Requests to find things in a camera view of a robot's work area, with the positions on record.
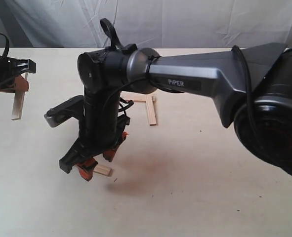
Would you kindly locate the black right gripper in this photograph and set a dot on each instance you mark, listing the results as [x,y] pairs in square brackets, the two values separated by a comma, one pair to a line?
[82,152]

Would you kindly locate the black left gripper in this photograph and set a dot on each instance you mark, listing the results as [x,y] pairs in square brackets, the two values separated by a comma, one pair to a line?
[11,71]

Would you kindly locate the grooved wood block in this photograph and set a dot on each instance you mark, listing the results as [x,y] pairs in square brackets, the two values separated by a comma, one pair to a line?
[103,170]

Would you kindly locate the long thin wood strip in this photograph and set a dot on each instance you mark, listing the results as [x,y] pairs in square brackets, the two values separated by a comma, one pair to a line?
[18,103]

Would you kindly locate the wood strip with hole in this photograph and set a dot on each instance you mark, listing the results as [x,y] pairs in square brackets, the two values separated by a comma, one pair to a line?
[136,100]

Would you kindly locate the short wood strip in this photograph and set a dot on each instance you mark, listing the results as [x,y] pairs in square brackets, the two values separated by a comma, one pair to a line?
[150,108]

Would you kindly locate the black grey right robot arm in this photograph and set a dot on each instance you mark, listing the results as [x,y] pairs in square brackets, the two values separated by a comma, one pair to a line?
[251,89]

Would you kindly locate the white backdrop curtain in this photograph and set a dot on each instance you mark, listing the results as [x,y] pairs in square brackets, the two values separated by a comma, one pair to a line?
[147,23]

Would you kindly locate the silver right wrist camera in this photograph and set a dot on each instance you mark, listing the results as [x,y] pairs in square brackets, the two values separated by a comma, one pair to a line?
[72,108]

